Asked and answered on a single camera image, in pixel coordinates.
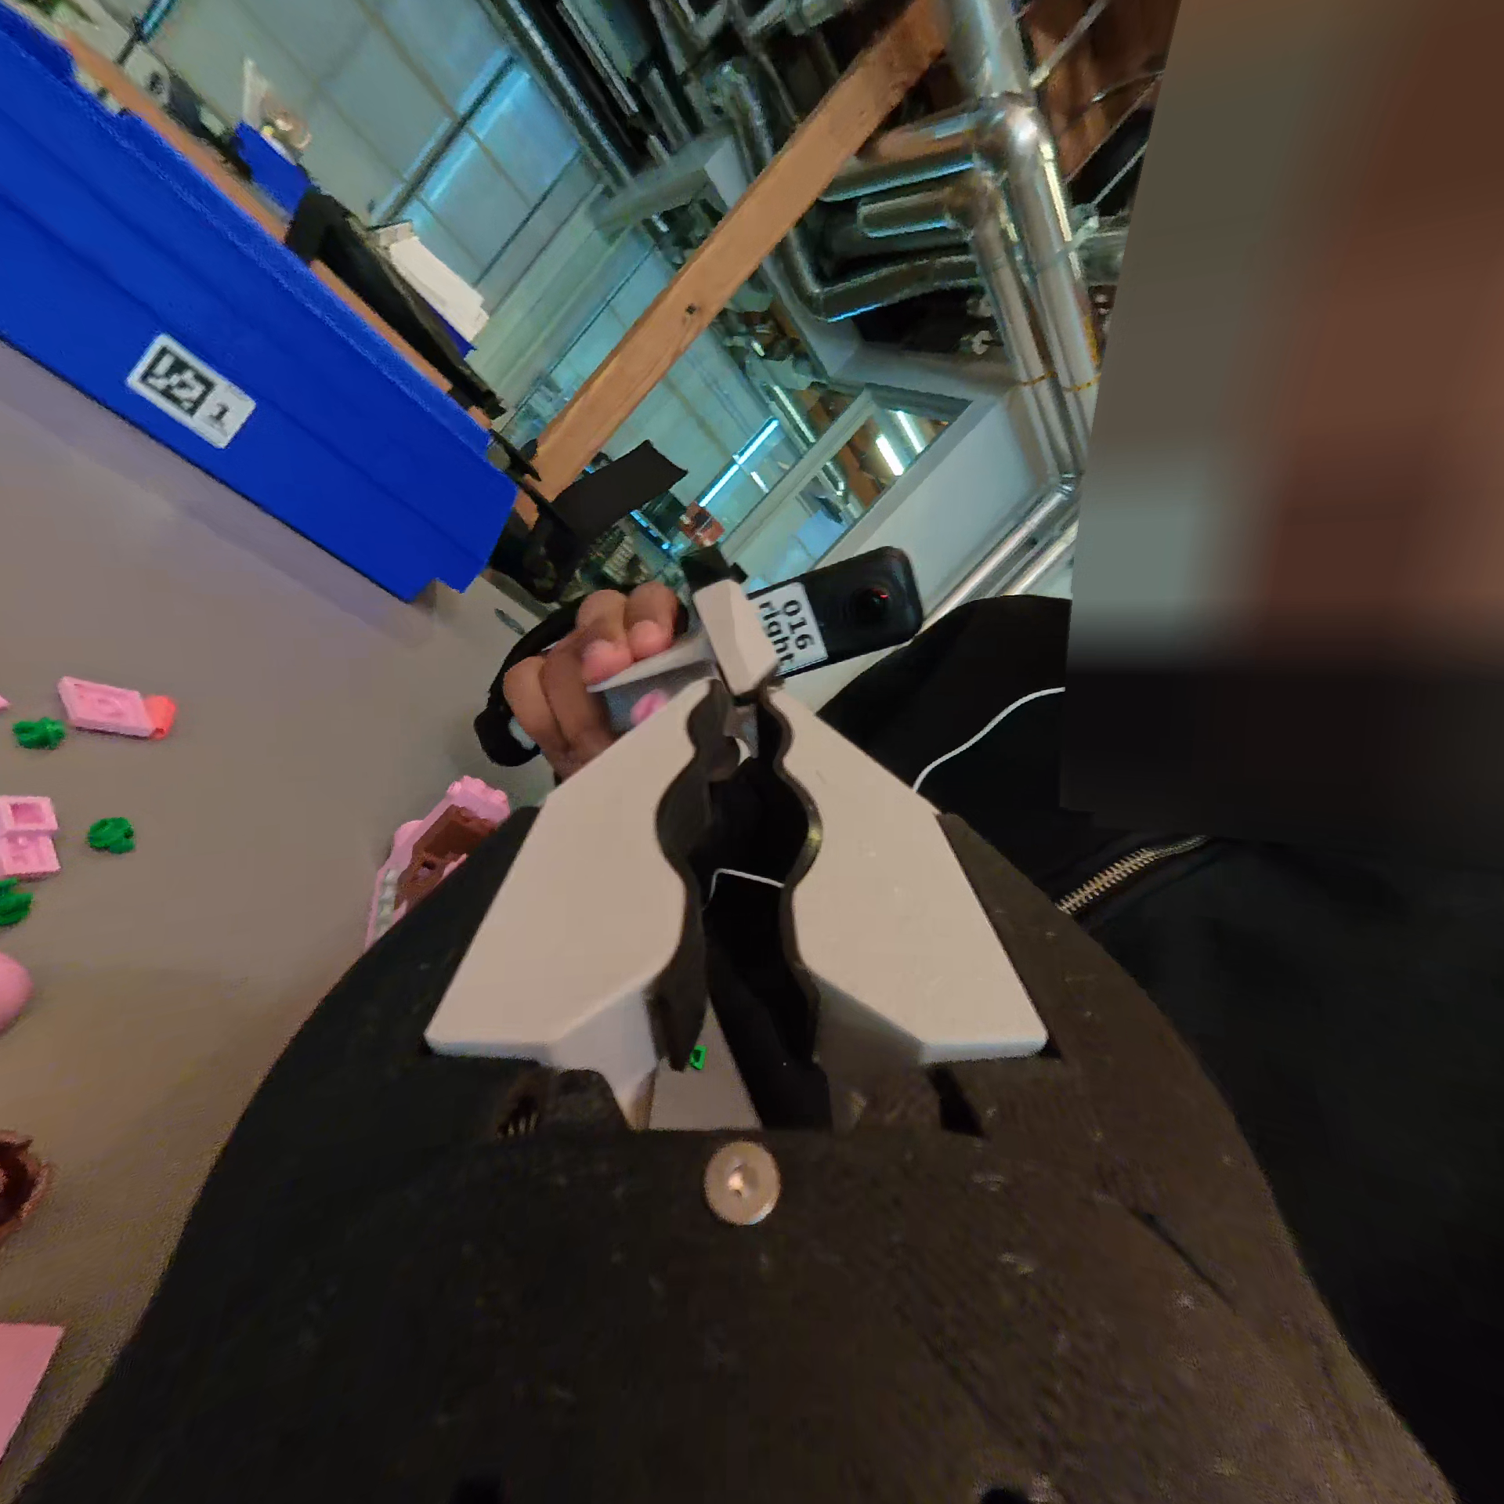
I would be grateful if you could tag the pile of toy bricks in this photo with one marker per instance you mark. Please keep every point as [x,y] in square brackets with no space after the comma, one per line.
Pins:
[26,838]

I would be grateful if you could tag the wooden beam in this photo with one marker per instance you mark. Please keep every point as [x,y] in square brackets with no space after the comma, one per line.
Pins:
[753,236]

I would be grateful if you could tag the person's black jacket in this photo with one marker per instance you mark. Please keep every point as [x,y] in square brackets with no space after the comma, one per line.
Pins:
[1176,1058]

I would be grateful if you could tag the red cone piece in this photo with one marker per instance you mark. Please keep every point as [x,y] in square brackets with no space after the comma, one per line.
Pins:
[162,714]

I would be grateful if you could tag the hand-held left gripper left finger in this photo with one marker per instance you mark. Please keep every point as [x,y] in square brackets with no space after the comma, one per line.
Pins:
[552,928]

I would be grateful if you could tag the black office chair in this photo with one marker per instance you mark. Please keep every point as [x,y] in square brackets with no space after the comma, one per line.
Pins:
[612,494]

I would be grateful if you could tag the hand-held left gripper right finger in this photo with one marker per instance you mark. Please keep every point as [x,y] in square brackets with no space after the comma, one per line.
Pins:
[905,928]

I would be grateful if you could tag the blue plastic bin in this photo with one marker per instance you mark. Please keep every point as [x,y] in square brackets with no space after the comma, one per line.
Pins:
[176,270]
[276,165]

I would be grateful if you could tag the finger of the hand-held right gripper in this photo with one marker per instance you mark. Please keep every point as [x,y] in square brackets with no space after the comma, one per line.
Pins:
[646,676]
[736,635]

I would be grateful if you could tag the pink brown brick assembly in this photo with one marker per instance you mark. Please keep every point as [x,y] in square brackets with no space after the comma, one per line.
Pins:
[441,841]

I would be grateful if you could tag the person's right hand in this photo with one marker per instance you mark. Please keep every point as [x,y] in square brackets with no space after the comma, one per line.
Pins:
[558,706]

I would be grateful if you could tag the silver ventilation pipes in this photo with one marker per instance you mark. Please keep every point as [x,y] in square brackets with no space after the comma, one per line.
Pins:
[1035,236]

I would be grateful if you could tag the pink square plate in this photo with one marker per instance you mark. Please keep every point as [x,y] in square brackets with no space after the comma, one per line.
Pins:
[104,706]

